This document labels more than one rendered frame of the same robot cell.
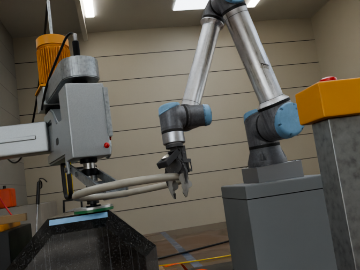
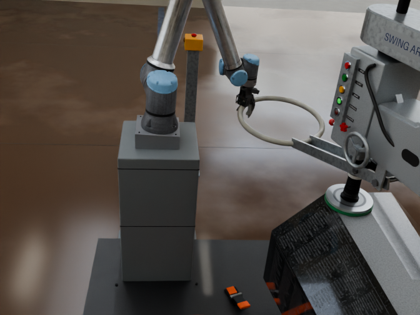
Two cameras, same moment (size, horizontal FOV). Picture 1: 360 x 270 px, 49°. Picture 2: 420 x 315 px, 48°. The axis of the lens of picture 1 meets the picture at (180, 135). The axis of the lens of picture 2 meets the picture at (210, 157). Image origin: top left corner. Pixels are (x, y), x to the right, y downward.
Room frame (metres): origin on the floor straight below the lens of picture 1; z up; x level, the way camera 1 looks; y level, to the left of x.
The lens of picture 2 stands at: (4.05, -0.03, 2.09)
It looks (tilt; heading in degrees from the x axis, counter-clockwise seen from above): 32 degrees down; 183
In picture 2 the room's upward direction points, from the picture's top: 5 degrees clockwise
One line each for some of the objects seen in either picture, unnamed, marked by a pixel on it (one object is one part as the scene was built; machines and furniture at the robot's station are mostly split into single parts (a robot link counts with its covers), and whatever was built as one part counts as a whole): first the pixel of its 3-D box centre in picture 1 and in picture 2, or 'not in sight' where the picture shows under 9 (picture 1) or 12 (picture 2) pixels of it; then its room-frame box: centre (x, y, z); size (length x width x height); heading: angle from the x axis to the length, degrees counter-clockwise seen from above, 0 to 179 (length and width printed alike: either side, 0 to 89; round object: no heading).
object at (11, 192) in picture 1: (8, 197); not in sight; (5.47, 2.49, 0.99); 0.50 x 0.22 x 0.33; 10
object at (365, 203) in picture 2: (93, 207); (349, 198); (2.23, 0.54, 0.82); 0.21 x 0.21 x 0.01
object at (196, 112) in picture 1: (195, 115); (230, 67); (1.62, -0.08, 1.17); 0.12 x 0.12 x 0.09; 20
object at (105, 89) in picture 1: (106, 112); (345, 89); (2.22, 0.40, 1.35); 0.08 x 0.03 x 0.28; 28
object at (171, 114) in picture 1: (171, 118); (249, 66); (1.57, 0.03, 1.16); 0.10 x 0.09 x 0.12; 110
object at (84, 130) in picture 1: (81, 127); (388, 113); (2.30, 0.58, 1.30); 0.36 x 0.22 x 0.45; 28
